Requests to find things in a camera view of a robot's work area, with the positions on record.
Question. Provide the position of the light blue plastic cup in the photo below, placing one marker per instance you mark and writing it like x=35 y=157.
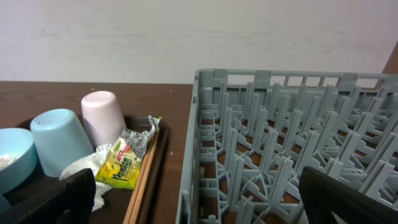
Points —
x=60 y=140

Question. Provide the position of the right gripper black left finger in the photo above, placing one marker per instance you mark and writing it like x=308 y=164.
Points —
x=73 y=195

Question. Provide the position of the wooden chopstick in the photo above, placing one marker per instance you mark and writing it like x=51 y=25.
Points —
x=140 y=183
x=143 y=183

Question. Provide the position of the yellow green snack wrapper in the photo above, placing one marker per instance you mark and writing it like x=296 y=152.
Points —
x=123 y=163

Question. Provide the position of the white napkin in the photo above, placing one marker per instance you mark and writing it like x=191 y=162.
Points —
x=93 y=162

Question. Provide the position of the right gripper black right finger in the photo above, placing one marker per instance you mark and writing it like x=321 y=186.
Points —
x=323 y=197

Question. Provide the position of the grey dishwasher rack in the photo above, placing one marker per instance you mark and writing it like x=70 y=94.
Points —
x=251 y=133

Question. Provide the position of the pink plastic cup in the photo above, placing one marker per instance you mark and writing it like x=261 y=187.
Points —
x=102 y=117

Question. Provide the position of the light blue plastic bowl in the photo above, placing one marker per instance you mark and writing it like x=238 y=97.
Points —
x=18 y=157

